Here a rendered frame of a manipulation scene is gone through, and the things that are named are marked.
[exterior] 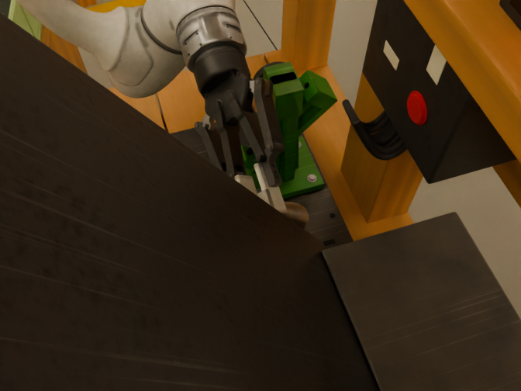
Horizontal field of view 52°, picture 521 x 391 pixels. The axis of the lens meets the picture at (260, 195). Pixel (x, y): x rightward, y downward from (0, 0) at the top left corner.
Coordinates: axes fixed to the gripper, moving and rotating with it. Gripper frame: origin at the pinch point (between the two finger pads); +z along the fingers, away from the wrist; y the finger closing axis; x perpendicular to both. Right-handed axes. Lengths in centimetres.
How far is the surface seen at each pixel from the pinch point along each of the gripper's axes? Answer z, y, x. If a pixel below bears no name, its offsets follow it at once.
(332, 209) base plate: -3.2, -11.7, 37.2
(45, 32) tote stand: -81, -71, 23
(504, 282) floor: 21, -20, 154
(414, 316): 19.9, 12.8, 2.9
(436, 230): 11.2, 16.3, 9.9
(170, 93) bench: -43, -37, 29
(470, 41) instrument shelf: 2.3, 32.5, -13.9
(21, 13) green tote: -77, -62, 11
